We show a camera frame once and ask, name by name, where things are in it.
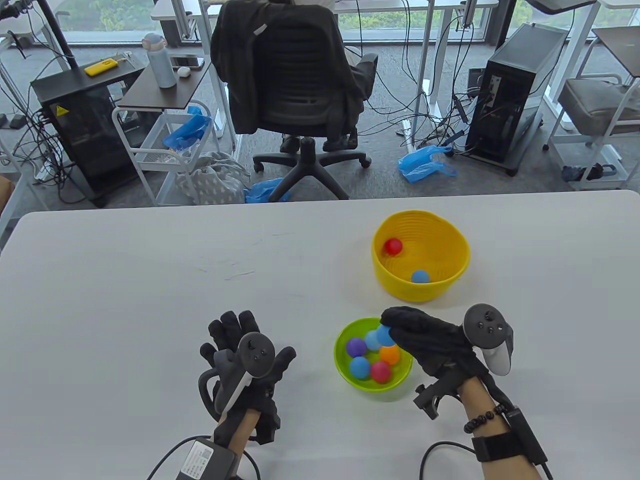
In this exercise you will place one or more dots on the brown cardboard box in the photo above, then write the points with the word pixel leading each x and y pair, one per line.
pixel 4 192

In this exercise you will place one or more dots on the green plastic bowl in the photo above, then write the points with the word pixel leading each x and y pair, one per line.
pixel 344 334

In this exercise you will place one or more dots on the white desk with black top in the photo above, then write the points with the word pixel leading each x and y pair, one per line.
pixel 575 55

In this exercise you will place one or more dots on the person's right hand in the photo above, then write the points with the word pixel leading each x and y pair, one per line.
pixel 430 340

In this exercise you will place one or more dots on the dark brown side table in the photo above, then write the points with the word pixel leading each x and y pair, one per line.
pixel 165 95

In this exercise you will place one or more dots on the grey cushioned white stool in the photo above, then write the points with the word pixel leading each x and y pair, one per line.
pixel 595 102

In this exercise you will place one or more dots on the yellow plastic bowl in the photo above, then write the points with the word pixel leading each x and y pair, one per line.
pixel 400 290

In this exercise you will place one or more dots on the black mesh office chair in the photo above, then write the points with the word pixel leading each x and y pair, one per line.
pixel 300 65

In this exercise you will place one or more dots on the orange ping pong ball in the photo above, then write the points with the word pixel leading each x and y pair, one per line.
pixel 389 355

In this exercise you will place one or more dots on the black equipment cabinet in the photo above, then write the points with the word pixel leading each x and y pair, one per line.
pixel 90 145

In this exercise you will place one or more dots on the white power strip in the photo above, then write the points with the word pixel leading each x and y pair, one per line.
pixel 44 172
pixel 406 131

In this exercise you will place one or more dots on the yellow phone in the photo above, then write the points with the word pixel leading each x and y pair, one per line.
pixel 102 67

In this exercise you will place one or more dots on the black and white handheld controller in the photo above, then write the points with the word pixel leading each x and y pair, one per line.
pixel 487 325
pixel 256 354

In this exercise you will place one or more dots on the grey foot pedals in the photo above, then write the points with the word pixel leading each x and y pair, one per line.
pixel 17 121

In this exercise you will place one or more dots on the blue plastic bag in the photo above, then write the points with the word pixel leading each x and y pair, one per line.
pixel 187 131
pixel 260 192
pixel 420 167

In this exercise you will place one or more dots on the black stand pole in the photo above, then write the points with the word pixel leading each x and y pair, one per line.
pixel 56 32

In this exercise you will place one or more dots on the black jacket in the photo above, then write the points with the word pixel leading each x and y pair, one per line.
pixel 235 60

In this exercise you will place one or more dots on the person's right forearm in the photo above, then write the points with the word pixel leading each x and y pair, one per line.
pixel 475 402

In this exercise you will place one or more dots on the grey water bottle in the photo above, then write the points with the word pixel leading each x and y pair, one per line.
pixel 161 65

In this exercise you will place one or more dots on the blue ping pong ball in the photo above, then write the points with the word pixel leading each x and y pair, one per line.
pixel 371 342
pixel 384 337
pixel 420 276
pixel 359 367

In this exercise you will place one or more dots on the black smartphone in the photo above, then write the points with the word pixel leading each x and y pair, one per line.
pixel 189 62

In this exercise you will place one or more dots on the white earbud case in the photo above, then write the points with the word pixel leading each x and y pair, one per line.
pixel 183 72

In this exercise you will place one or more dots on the person's left hand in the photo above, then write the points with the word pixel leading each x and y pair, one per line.
pixel 232 327

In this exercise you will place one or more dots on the dark square tabletop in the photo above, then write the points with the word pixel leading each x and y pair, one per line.
pixel 622 47

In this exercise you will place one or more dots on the purple ping pong ball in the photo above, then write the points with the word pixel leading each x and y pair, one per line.
pixel 356 347

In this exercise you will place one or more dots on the grey dotted fabric bag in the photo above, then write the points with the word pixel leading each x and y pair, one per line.
pixel 215 182

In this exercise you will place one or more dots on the grey wrist sensor box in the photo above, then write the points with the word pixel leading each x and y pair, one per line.
pixel 525 435
pixel 207 460

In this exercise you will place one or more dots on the black computer tower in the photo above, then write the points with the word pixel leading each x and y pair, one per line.
pixel 515 90

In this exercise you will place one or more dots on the red ping pong ball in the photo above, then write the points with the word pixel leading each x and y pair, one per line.
pixel 393 246
pixel 380 372

